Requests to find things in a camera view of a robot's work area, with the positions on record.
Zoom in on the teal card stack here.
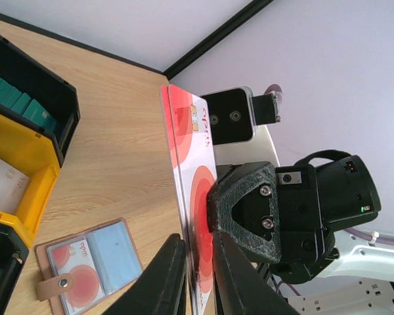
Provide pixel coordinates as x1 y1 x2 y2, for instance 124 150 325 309
0 77 57 131

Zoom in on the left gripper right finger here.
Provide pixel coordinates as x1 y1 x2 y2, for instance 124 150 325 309
213 232 297 315

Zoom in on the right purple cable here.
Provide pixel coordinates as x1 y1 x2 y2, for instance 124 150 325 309
264 83 394 296

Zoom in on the black enclosure frame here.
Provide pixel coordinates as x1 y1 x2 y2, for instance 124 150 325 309
0 1 269 72

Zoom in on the red white card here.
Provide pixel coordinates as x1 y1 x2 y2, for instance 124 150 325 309
47 236 105 314
161 85 217 314

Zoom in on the yellow bin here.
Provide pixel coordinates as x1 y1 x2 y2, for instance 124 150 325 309
0 110 60 248

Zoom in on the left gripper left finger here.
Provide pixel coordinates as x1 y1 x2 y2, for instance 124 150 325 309
104 234 186 315

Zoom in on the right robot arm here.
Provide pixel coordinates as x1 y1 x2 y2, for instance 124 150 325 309
207 150 394 314

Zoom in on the white pink card stack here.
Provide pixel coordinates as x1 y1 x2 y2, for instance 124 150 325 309
0 159 30 215

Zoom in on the black bin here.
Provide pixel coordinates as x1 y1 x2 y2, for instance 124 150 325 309
0 223 29 314
0 35 81 165

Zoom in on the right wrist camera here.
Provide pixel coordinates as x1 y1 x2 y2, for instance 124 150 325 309
200 85 283 171

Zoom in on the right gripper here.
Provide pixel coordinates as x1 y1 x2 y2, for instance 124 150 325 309
207 161 335 284

